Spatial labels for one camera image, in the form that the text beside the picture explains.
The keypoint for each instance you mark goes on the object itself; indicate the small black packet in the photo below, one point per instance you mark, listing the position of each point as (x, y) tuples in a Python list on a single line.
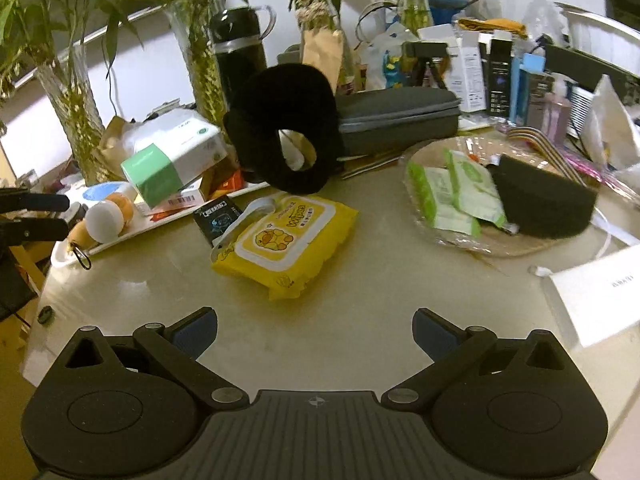
[(217, 220)]

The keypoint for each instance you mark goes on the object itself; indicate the long black box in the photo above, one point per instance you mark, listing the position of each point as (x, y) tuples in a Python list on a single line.
[(585, 67)]

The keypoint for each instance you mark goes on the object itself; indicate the bamboo in ribbed glass vase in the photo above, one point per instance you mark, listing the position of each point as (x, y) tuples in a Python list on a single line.
[(202, 70)]

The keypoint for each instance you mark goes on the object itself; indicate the yellow cloth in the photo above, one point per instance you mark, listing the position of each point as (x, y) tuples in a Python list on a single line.
[(492, 26)]

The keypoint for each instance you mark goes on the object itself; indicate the small camera on tripod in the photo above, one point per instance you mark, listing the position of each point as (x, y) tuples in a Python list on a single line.
[(425, 52)]

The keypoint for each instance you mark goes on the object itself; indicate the grey zip case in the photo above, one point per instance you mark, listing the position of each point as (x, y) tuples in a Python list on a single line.
[(400, 115)]

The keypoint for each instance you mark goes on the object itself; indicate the flat white device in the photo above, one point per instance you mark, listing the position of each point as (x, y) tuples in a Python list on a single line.
[(600, 295)]

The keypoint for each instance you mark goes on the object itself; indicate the dried flowers in slim vase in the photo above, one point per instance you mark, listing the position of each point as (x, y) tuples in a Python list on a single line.
[(315, 12)]

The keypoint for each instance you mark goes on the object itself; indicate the green white wipe packet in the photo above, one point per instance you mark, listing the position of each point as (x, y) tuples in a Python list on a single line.
[(475, 185), (440, 200)]

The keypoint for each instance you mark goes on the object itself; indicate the white green tissue box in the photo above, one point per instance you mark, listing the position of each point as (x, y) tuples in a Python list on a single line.
[(170, 160)]

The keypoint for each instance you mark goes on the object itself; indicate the orange bottle with white cap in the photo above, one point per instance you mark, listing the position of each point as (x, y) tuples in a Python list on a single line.
[(106, 220)]

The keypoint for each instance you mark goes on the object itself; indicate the white carton box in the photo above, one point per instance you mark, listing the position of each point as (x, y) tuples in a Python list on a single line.
[(465, 80)]

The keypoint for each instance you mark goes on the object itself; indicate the brown kraft paper pouch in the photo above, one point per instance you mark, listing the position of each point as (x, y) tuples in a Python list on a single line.
[(322, 57)]

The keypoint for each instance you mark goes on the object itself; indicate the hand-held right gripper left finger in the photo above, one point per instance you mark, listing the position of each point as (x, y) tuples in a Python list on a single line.
[(197, 332)]

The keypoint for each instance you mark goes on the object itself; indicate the white plastic bowl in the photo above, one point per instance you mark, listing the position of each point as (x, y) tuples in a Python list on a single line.
[(600, 35)]

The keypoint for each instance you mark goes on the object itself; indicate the black carton box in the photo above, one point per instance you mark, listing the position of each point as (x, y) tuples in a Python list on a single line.
[(500, 80)]

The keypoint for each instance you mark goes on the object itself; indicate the white plastic bag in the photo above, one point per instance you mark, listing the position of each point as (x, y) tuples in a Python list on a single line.
[(612, 125)]

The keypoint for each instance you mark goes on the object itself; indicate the blue white tube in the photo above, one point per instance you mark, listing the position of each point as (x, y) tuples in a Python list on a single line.
[(107, 192)]

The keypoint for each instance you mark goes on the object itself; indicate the wide black foam sponge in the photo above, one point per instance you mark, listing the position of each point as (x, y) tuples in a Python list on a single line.
[(545, 200)]

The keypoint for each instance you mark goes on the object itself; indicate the yellow wet wipes pack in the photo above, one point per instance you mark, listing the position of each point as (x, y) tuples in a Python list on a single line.
[(290, 250)]

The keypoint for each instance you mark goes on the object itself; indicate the large bamboo in glass vase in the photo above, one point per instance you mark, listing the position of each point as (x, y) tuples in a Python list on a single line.
[(75, 115)]

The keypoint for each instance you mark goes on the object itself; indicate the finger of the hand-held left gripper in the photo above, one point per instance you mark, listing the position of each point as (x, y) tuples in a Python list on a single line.
[(35, 201), (35, 231)]

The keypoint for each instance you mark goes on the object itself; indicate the blue carton box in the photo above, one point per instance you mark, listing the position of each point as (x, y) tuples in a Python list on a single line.
[(532, 90)]

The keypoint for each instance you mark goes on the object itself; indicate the pink liquid pump bottle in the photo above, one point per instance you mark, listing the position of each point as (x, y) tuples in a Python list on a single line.
[(556, 115)]

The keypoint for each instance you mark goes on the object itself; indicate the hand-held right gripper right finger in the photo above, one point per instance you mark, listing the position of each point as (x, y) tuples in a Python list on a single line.
[(432, 334)]

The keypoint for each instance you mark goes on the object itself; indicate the white tray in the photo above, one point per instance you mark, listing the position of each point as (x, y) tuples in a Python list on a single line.
[(150, 227)]

